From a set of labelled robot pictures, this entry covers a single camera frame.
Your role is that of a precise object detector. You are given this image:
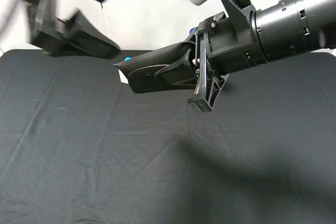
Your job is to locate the white bottle with blue cap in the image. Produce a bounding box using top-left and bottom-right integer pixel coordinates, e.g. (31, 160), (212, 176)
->
(190, 27), (197, 35)

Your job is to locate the black tablecloth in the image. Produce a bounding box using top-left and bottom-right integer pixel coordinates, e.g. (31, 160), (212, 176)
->
(1, 50), (335, 223)

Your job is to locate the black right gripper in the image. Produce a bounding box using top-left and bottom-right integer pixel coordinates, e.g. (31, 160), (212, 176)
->
(154, 11), (256, 113)

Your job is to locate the black leather pouch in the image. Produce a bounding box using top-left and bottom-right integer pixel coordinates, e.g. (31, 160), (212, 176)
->
(114, 40), (197, 93)

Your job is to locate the colourful puzzle cube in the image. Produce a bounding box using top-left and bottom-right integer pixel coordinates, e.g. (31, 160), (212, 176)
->
(118, 56), (132, 83)

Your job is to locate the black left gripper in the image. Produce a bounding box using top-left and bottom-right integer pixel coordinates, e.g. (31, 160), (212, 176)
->
(0, 0), (123, 61)

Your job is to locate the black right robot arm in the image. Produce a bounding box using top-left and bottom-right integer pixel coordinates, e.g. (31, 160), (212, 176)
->
(152, 0), (335, 112)

